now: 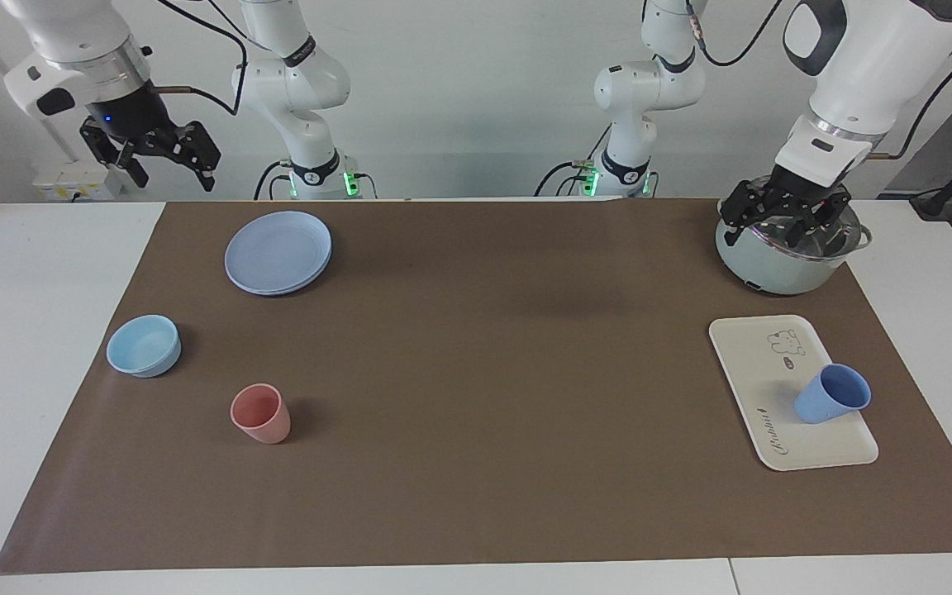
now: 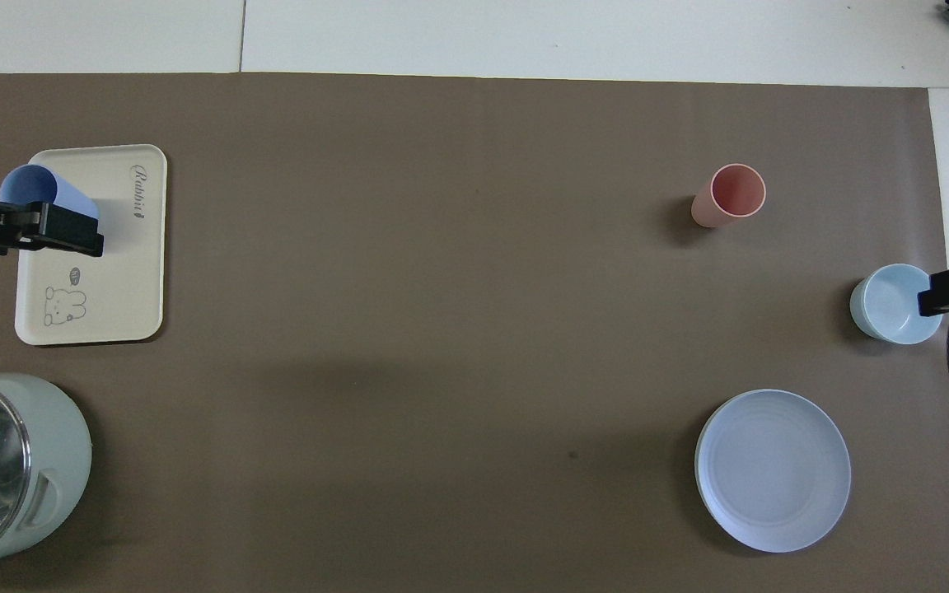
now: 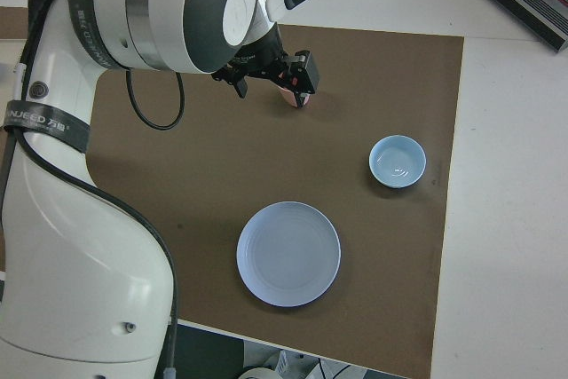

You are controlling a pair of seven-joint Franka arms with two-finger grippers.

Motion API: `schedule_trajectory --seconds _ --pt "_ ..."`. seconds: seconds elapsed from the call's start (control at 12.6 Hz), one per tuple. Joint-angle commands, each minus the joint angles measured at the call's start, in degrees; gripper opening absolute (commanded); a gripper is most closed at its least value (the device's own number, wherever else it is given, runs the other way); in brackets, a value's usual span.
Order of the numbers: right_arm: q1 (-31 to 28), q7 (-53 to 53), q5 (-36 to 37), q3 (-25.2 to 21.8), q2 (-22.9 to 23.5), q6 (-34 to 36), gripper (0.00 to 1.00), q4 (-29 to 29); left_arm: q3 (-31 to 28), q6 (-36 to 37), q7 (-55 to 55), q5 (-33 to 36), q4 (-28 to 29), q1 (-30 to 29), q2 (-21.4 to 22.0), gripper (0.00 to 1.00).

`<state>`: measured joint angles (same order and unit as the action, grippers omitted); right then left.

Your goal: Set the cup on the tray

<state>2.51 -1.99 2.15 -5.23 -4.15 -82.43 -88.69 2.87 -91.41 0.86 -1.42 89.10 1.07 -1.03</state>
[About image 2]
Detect blue ribbed cup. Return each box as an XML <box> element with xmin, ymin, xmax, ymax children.
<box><xmin>0</xmin><ymin>164</ymin><xmax>101</xmax><ymax>223</ymax></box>

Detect pink ribbed cup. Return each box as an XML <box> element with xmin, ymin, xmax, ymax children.
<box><xmin>690</xmin><ymin>163</ymin><xmax>768</xmax><ymax>230</ymax></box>

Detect cream tray with rabbit print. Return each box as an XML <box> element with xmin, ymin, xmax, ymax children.
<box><xmin>14</xmin><ymin>144</ymin><xmax>169</xmax><ymax>346</ymax></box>

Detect light blue bowl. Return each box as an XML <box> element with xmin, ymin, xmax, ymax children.
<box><xmin>848</xmin><ymin>264</ymin><xmax>944</xmax><ymax>346</ymax></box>

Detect pale green electric pot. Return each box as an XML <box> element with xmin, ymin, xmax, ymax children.
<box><xmin>0</xmin><ymin>373</ymin><xmax>94</xmax><ymax>575</ymax></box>

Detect light blue plate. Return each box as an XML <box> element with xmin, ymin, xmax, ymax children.
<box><xmin>694</xmin><ymin>389</ymin><xmax>853</xmax><ymax>553</ymax></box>

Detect brown table mat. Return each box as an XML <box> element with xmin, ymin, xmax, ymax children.
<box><xmin>0</xmin><ymin>72</ymin><xmax>949</xmax><ymax>593</ymax></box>

